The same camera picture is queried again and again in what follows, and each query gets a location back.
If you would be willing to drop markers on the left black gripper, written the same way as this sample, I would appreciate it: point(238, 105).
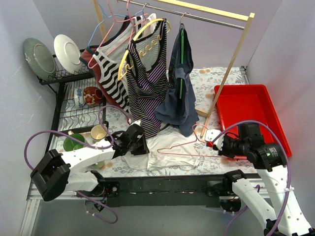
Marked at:
point(139, 146)

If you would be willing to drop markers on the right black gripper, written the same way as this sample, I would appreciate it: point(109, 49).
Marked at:
point(222, 149)

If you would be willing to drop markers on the pink wire hanger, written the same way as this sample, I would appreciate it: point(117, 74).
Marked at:
point(197, 139)

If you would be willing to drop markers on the white tank top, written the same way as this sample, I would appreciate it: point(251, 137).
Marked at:
point(165, 151)

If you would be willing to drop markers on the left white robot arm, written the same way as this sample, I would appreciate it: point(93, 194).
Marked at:
point(63, 172)

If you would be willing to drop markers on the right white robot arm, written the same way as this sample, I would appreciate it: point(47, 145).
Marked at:
point(283, 216)

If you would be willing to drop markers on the purple striped tank top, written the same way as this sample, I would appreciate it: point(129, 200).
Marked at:
point(147, 81)

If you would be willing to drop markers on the navy blue tank top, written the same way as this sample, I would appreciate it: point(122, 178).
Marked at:
point(178, 108)

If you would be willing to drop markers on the yellow hanger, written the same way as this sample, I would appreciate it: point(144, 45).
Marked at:
point(124, 66)

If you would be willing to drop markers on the black white striped top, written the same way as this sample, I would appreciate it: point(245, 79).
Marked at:
point(109, 56)

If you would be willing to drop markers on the maroon tank top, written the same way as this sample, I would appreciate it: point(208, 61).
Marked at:
point(96, 72)

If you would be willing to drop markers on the green hanger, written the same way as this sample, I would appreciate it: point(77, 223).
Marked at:
point(182, 60)

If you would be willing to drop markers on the cream mug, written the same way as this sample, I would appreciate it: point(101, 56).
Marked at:
point(98, 133)

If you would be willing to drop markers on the light green mug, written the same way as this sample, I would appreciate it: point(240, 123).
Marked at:
point(97, 165)

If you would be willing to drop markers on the red plastic bin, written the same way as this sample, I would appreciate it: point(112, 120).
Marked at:
point(249, 102)

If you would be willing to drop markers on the floral table mat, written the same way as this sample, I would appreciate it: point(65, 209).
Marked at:
point(203, 81)

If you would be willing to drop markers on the red floral bowl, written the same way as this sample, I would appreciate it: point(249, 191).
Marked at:
point(92, 96)

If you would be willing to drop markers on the black dish rack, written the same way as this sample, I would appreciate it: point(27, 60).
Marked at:
point(68, 117)

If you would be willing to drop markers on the green bowl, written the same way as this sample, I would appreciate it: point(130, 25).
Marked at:
point(70, 145)

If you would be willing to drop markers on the blue white cup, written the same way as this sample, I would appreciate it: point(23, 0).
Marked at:
point(78, 98)

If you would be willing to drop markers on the white plate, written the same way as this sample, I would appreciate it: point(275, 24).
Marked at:
point(68, 53)

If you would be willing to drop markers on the green patterned plate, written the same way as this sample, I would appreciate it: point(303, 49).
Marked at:
point(39, 58)

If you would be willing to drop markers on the wooden clothes rack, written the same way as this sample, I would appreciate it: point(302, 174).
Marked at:
point(217, 45)

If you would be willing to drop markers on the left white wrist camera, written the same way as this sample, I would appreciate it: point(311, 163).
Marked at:
point(134, 122)

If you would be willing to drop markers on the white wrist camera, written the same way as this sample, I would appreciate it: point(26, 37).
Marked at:
point(214, 136)
point(134, 122)

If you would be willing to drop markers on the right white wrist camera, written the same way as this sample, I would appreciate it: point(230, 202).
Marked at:
point(214, 136)

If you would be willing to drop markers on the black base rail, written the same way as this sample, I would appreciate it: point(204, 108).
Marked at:
point(202, 190)

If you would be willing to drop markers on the blue wire hanger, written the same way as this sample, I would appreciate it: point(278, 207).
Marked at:
point(101, 16)

